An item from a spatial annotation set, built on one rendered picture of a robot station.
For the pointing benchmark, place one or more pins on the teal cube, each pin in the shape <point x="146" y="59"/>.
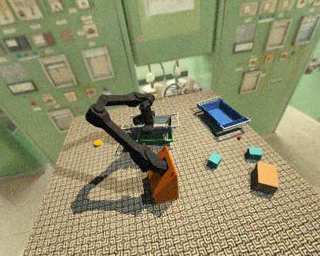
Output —
<point x="215" y="160"/>
<point x="254" y="153"/>

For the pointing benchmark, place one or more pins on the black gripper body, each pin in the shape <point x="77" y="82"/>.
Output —
<point x="148" y="120"/>

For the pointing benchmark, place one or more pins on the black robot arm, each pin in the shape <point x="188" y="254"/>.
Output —
<point x="141" y="154"/>

